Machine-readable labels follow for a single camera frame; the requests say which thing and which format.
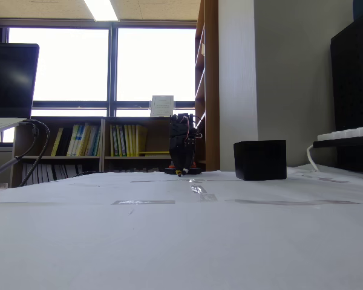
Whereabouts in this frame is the dark window frame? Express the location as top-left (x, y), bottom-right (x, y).
top-left (0, 20), bottom-right (197, 118)

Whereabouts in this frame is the leaning yellow book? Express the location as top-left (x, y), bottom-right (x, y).
top-left (50, 127), bottom-right (64, 157)

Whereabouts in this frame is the yellow white book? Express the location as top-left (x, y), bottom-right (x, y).
top-left (66, 124), bottom-right (80, 157)

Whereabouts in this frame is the white keyboard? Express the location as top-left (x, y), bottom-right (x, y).
top-left (316, 126), bottom-right (363, 142)

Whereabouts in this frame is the low wooden bookshelf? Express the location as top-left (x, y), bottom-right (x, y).
top-left (11, 116), bottom-right (192, 188)

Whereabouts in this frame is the white power strip cable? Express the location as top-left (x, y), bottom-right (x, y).
top-left (306, 144), bottom-right (321, 172)

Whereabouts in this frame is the light blue yellow book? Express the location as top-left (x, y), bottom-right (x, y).
top-left (90, 125), bottom-right (102, 157)

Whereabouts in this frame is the dark laptop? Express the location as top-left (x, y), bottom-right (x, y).
top-left (0, 42), bottom-right (40, 136)

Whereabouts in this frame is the flat yellow folder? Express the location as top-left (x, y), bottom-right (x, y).
top-left (139, 150), bottom-right (171, 157)

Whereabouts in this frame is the grey rod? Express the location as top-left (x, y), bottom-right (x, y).
top-left (0, 156), bottom-right (22, 181)

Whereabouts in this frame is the white paper sign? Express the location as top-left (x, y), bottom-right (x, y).
top-left (150, 95), bottom-right (175, 118)

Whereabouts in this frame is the black pegboard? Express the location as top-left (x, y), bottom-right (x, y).
top-left (330, 11), bottom-right (363, 175)

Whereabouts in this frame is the blue white book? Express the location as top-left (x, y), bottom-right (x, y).
top-left (77, 124), bottom-right (87, 157)

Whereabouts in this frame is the white paper table cover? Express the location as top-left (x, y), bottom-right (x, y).
top-left (0, 164), bottom-right (363, 290)

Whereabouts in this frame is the ceiling light panel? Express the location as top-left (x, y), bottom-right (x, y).
top-left (83, 0), bottom-right (119, 22)

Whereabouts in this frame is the black cable with plug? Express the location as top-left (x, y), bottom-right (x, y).
top-left (14, 120), bottom-right (39, 161)

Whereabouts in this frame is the white binder row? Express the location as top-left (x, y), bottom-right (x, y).
top-left (21, 163), bottom-right (84, 184)

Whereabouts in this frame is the black box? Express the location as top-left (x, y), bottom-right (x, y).
top-left (233, 140), bottom-right (287, 181)

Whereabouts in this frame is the clear tape strip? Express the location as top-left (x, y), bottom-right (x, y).
top-left (189, 184), bottom-right (218, 202)
top-left (111, 199), bottom-right (175, 205)

